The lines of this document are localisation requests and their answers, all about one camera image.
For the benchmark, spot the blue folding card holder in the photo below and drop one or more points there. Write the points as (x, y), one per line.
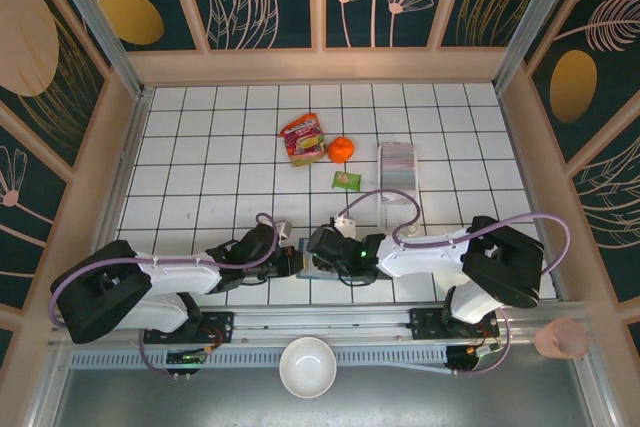
(306, 267)

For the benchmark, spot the white slotted card tray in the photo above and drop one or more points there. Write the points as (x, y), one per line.
(395, 214)

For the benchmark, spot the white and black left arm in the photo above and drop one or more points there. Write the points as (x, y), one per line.
(180, 279)

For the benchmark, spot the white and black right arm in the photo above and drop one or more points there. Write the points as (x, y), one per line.
(425, 259)

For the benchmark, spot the small green packet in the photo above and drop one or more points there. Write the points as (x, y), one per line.
(346, 180)

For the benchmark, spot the white bowl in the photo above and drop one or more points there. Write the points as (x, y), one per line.
(307, 367)

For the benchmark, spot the orange mandarin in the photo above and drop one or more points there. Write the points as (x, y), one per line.
(341, 149)

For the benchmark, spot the red snack packet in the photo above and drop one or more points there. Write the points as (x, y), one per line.
(300, 139)

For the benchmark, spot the electronics board with green light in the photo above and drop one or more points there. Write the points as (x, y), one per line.
(187, 357)

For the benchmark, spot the pink plastic cup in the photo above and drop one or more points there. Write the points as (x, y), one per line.
(560, 342)

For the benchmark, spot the dark panel, single flower outline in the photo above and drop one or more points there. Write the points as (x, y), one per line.
(25, 207)

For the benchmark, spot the dark panel with leaf outlines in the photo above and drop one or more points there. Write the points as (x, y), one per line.
(240, 12)

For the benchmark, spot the dark panel with feather outlines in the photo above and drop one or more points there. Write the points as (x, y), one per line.
(610, 207)

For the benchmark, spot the dark panel with gold oval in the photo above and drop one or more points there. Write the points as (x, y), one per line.
(130, 17)

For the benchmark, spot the dark panel, gold oval, feather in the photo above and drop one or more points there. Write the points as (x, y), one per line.
(575, 87)

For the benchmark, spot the dark panel, large peach oval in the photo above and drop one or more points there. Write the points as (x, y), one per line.
(30, 32)

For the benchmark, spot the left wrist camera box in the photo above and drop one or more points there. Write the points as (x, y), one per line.
(286, 229)

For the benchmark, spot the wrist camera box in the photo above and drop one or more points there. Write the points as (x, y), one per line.
(286, 229)
(345, 226)

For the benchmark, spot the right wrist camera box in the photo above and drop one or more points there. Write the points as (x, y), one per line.
(345, 226)

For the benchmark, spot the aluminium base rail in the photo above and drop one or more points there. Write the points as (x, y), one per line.
(320, 324)

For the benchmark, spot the aluminium side rail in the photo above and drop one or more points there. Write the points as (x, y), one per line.
(125, 172)

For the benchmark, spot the aluminium frame bar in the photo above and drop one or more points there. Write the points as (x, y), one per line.
(595, 392)
(50, 397)

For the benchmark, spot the aluminium corner post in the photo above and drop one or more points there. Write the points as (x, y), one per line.
(95, 22)

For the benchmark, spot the clear plastic corner post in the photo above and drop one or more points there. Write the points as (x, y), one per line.
(545, 17)

